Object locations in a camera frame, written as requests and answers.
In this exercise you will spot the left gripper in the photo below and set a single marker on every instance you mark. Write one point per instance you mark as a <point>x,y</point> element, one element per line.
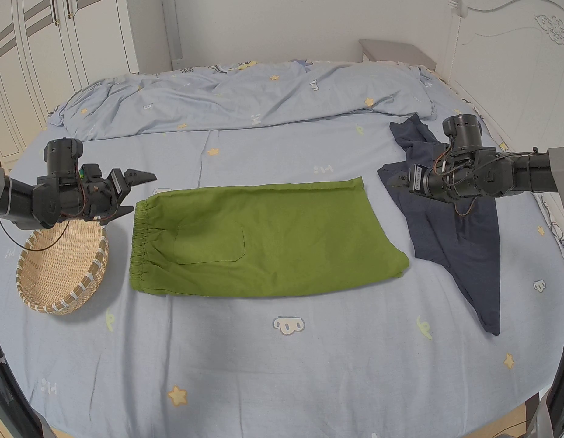
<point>106,196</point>

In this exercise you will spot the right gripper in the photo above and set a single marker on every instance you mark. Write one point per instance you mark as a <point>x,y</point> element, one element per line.
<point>435,183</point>

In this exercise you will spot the green shorts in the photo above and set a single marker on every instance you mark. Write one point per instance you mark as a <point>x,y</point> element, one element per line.
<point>286,235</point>

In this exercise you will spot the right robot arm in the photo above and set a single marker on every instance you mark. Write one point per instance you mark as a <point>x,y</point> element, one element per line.
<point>492,176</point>

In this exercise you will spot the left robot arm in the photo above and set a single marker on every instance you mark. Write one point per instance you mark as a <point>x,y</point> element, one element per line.
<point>49,199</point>

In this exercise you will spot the dark blue garment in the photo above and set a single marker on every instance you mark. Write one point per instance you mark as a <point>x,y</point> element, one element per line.
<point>464,253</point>

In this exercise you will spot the round woven basket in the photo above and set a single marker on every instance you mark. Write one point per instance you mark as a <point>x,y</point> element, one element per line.
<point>58,272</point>

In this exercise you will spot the grey bedside table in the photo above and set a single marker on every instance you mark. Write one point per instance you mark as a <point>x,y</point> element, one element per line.
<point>391,53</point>

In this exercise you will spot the pale blue quilt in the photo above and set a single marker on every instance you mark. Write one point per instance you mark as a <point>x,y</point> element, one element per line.
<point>241,98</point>

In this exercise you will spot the white wardrobe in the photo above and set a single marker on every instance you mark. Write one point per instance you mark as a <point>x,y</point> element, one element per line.
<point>35,62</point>

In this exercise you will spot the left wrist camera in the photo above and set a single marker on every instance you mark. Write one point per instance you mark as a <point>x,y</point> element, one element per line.
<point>91,174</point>

